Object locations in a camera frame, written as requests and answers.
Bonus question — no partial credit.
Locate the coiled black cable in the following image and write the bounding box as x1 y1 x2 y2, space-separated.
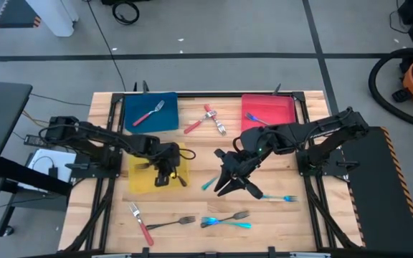
111 1 141 27

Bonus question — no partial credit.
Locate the black desk leg frame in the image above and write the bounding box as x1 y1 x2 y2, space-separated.
0 156 73 239

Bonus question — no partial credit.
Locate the blue plastic bin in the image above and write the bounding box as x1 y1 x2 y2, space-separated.
123 92 180 135

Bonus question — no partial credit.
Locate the black power brick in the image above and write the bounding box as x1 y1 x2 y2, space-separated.
23 134 53 148

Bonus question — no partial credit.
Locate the white flat box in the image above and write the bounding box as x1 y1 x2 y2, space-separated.
17 148 77 194

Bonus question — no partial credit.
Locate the long black floor cable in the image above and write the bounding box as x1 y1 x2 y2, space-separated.
85 0 128 92

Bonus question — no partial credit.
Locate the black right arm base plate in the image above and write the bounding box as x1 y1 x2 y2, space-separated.
295 147 350 177

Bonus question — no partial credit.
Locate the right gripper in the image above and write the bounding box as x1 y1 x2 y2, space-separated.
214 148 265 200

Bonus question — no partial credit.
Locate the small hazard-striped mat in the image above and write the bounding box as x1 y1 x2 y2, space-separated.
0 0 42 29

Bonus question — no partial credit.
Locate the yellow plastic bin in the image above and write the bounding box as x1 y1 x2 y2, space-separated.
127 142 190 195

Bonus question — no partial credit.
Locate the white pillar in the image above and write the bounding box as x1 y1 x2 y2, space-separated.
25 0 80 38

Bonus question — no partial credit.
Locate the red plastic bin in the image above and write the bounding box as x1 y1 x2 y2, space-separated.
240 93 298 133

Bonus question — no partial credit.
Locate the large hazard-edged black mat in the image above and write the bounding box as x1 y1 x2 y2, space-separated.
341 125 413 254

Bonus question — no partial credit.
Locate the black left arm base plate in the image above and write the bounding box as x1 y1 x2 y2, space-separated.
70 150 123 179

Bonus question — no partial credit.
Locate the red-handled silver fork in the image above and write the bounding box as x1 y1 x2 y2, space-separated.
128 201 155 247
132 100 166 128
183 110 217 135
203 103 227 137

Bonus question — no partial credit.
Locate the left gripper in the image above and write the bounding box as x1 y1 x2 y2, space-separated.
154 142 182 188

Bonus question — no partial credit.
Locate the orange vacuum cleaner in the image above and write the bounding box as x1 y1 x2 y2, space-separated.
367 47 413 131

